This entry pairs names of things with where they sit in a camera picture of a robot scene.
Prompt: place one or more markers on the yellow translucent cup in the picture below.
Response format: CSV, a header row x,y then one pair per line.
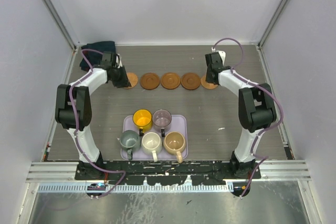
x,y
142,119

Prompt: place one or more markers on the grey slotted cable duct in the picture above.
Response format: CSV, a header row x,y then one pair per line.
x,y
98,188

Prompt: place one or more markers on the white ceramic mug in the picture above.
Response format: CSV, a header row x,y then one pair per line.
x,y
151,145

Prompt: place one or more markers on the woven rattan coaster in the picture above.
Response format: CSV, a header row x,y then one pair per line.
x,y
206,85
133,80

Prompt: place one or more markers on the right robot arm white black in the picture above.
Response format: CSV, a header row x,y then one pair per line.
x,y
256,109

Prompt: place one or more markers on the beige ceramic mug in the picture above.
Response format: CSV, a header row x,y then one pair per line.
x,y
175,143

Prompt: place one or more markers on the aluminium frame rail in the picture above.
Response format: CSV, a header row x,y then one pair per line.
x,y
272,170

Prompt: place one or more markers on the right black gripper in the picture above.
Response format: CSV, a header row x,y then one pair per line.
x,y
207,77

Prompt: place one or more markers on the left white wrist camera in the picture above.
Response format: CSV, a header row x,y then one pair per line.
x,y
118,61

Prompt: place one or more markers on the lilac plastic tray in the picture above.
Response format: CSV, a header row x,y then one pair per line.
x,y
179,124

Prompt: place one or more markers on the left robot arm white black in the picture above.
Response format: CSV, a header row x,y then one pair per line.
x,y
73,102

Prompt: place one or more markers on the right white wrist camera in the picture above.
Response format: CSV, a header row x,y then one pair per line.
x,y
222,54

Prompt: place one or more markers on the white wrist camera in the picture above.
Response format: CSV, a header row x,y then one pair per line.
x,y
222,54
118,61

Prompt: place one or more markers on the wooden coaster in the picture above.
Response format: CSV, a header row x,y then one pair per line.
x,y
150,81
170,80
190,81

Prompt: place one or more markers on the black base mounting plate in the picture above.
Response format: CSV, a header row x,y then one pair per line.
x,y
165,172

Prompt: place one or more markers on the purple translucent cup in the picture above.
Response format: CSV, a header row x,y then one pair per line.
x,y
162,120

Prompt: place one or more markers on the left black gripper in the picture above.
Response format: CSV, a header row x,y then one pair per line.
x,y
124,82

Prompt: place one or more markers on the grey ceramic mug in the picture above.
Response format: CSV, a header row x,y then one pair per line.
x,y
130,141

